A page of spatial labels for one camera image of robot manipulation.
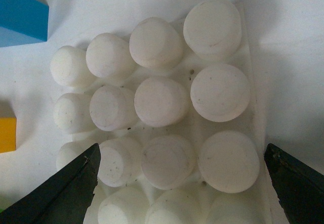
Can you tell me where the yellow two-stud block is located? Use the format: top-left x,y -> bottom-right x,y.
0,117 -> 17,153

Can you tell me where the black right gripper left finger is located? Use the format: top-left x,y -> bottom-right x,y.
1,143 -> 101,223

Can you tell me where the blue three-stud block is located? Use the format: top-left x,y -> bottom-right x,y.
1,0 -> 49,48

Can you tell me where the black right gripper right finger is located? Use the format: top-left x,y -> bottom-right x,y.
264,143 -> 323,223

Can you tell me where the white studded base plate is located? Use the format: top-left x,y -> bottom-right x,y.
50,0 -> 273,223

